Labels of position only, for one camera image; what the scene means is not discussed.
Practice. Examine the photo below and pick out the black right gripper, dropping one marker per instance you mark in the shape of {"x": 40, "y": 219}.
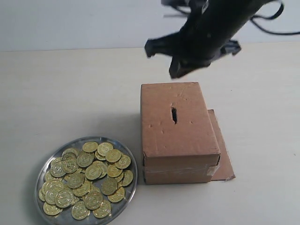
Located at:
{"x": 194, "y": 46}

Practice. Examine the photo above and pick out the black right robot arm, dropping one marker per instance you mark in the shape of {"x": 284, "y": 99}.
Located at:
{"x": 219, "y": 12}

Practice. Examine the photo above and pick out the brown cardboard slotted box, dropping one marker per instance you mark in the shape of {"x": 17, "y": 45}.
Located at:
{"x": 178, "y": 142}

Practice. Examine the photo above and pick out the gold coin upper right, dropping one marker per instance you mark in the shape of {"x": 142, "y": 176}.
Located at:
{"x": 104, "y": 147}

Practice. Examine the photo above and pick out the gold coin far right edge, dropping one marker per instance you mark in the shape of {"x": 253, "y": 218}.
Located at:
{"x": 124, "y": 162}

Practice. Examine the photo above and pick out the gold coin right of top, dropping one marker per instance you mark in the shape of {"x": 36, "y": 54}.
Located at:
{"x": 113, "y": 155}

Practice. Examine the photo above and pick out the gold coin top of pile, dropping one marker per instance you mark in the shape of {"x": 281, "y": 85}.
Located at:
{"x": 90, "y": 147}

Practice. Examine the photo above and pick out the gold coin of pile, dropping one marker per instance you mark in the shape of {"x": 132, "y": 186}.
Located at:
{"x": 93, "y": 172}
{"x": 90, "y": 147}

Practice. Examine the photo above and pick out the gold coin centre of pile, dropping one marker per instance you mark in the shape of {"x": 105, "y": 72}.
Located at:
{"x": 93, "y": 172}

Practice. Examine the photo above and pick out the gold coin left middle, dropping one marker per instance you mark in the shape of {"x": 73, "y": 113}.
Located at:
{"x": 70, "y": 165}

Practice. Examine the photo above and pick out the round steel plate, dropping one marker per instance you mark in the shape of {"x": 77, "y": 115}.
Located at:
{"x": 65, "y": 217}

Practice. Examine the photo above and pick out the gold coin bottom right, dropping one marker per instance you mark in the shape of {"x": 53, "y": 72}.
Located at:
{"x": 104, "y": 210}

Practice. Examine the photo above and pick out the gold coin bottom middle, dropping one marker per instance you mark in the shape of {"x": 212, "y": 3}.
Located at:
{"x": 80, "y": 211}

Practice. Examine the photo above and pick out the gold coin bottom left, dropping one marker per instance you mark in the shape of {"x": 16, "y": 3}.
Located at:
{"x": 51, "y": 210}

